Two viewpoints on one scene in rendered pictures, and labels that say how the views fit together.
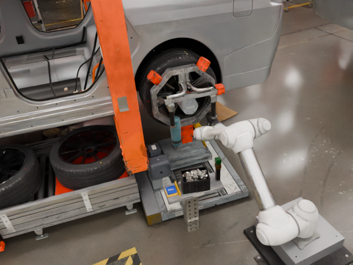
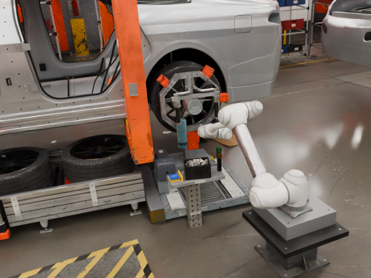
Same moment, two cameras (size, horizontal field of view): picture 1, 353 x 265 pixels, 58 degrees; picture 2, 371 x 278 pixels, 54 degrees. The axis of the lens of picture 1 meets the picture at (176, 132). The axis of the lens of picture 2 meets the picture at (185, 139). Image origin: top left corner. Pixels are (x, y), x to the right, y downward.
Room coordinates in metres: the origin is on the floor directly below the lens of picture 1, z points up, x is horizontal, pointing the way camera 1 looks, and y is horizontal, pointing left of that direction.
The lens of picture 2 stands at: (-0.81, -0.08, 1.82)
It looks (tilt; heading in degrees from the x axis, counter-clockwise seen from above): 23 degrees down; 1
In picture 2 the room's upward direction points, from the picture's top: 4 degrees counter-clockwise
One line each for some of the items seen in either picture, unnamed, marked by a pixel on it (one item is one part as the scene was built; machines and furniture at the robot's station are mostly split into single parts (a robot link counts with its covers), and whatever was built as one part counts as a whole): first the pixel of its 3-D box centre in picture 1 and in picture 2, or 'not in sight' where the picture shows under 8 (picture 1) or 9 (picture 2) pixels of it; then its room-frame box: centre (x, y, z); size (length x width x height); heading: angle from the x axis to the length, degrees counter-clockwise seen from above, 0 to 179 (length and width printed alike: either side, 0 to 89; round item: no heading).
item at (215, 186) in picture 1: (193, 187); (195, 177); (1.68, -0.09, 0.44); 0.43 x 0.17 x 0.03; 104
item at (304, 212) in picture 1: (302, 216); (293, 186); (1.24, -0.72, 0.57); 0.18 x 0.16 x 0.22; 112
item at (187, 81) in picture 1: (199, 81); (203, 84); (2.23, -0.21, 1.03); 0.19 x 0.18 x 0.11; 14
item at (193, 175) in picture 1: (195, 179); (197, 167); (1.69, -0.11, 0.51); 0.20 x 0.14 x 0.13; 95
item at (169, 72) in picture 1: (183, 97); (190, 102); (2.32, -0.08, 0.85); 0.54 x 0.07 x 0.54; 104
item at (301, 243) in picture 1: (302, 229); (296, 203); (1.25, -0.75, 0.43); 0.22 x 0.18 x 0.06; 118
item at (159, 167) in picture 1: (156, 162); (163, 168); (2.21, 0.21, 0.26); 0.42 x 0.18 x 0.35; 14
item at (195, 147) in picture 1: (180, 136); (188, 148); (2.48, -0.04, 0.32); 0.40 x 0.30 x 0.28; 104
